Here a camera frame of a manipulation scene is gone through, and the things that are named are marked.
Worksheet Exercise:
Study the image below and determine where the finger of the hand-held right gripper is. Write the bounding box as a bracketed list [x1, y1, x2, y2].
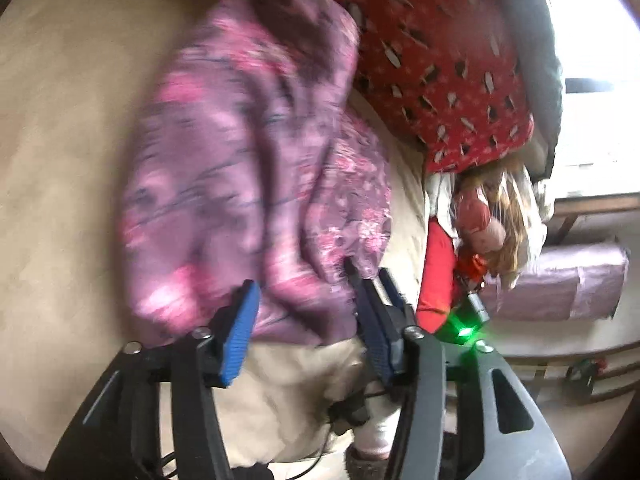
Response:
[378, 267, 417, 330]
[344, 258, 365, 288]

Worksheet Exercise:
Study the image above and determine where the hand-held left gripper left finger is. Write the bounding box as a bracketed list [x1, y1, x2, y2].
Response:
[45, 280, 262, 480]

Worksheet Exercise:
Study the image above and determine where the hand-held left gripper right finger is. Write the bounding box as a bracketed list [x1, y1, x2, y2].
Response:
[357, 277, 573, 480]

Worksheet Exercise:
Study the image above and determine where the pink floral garment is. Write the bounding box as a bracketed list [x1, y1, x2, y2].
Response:
[117, 0, 393, 348]

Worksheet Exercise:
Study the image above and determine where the person's right forearm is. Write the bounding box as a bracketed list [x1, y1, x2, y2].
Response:
[345, 447, 393, 480]

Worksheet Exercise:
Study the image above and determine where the person's right hand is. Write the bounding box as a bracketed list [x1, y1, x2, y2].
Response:
[357, 407, 401, 458]

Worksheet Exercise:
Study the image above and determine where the red cloth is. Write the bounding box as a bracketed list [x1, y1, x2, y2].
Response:
[416, 217, 461, 333]

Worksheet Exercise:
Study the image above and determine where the blond-haired doll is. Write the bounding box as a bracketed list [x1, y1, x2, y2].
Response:
[450, 160, 548, 293]

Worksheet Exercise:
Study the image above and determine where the lilac wrapped box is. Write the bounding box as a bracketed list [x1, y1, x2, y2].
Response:
[482, 242, 631, 321]

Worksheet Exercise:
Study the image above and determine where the dark small object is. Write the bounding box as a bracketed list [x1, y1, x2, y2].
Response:
[565, 357, 608, 403]

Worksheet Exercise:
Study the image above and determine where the wooden bench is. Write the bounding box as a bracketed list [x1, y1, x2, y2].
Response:
[500, 194, 640, 406]

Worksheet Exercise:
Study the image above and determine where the red patterned pillow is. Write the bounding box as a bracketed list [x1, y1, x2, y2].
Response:
[205, 0, 536, 173]

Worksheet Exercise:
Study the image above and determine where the window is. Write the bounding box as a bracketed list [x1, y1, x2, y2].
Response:
[542, 0, 640, 201]

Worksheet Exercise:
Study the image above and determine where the beige bed sheet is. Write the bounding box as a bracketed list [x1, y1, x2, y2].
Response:
[0, 0, 431, 471]

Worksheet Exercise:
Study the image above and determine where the grey cloth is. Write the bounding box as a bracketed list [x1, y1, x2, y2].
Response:
[517, 0, 566, 181]

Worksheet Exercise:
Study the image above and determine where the black cable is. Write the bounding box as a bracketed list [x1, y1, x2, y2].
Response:
[160, 390, 381, 480]

